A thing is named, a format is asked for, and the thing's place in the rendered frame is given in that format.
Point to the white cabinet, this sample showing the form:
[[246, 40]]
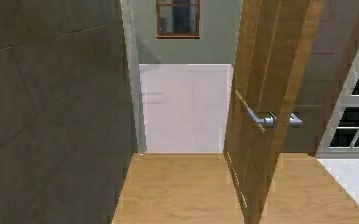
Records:
[[185, 110]]

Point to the brown framed window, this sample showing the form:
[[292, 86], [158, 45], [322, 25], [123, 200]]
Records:
[[178, 18]]

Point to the brown wooden room door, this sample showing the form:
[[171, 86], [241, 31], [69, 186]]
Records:
[[270, 66]]

